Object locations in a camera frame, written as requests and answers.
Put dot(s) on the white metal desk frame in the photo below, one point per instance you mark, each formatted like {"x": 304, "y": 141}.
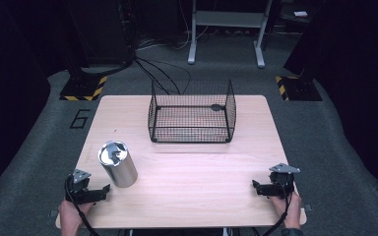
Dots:
{"x": 229, "y": 19}

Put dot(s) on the black cabinet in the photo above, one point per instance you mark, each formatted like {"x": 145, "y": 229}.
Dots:
{"x": 101, "y": 32}

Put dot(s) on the small white box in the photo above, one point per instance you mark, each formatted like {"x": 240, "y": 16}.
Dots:
{"x": 300, "y": 13}

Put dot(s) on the silver metal cylinder can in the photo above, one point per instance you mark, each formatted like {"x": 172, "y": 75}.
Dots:
{"x": 119, "y": 168}

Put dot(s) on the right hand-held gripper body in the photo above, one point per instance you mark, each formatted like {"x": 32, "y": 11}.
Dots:
{"x": 280, "y": 183}

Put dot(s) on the black yellow striped stand base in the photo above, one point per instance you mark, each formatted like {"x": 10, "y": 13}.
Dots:
{"x": 300, "y": 89}
{"x": 83, "y": 88}

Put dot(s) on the person's right hand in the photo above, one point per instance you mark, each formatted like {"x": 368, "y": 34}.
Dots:
{"x": 292, "y": 211}

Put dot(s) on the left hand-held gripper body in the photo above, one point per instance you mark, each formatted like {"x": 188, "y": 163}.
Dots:
{"x": 78, "y": 193}

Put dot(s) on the person's left hand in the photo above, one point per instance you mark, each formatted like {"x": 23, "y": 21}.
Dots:
{"x": 70, "y": 214}

